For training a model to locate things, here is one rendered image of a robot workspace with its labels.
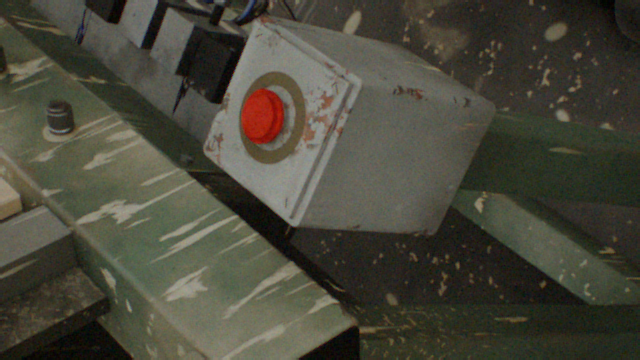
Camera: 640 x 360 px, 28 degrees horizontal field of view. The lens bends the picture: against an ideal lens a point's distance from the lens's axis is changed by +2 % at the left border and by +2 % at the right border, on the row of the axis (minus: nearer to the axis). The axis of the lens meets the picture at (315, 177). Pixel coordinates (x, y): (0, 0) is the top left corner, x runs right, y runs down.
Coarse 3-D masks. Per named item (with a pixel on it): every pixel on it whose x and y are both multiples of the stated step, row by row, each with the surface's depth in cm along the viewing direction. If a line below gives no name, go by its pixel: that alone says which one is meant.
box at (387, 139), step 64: (256, 64) 95; (320, 64) 91; (384, 64) 98; (320, 128) 91; (384, 128) 93; (448, 128) 98; (256, 192) 95; (320, 192) 92; (384, 192) 97; (448, 192) 103
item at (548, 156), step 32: (512, 128) 111; (544, 128) 117; (576, 128) 124; (480, 160) 109; (512, 160) 112; (544, 160) 115; (576, 160) 119; (608, 160) 122; (512, 192) 114; (544, 192) 118; (576, 192) 122; (608, 192) 125
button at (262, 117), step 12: (252, 96) 93; (264, 96) 93; (276, 96) 92; (252, 108) 93; (264, 108) 92; (276, 108) 92; (252, 120) 93; (264, 120) 92; (276, 120) 92; (252, 132) 93; (264, 132) 92; (276, 132) 92
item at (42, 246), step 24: (24, 216) 115; (48, 216) 115; (0, 240) 113; (24, 240) 113; (48, 240) 113; (72, 240) 114; (0, 264) 111; (24, 264) 112; (48, 264) 114; (72, 264) 116; (0, 288) 112; (24, 288) 113
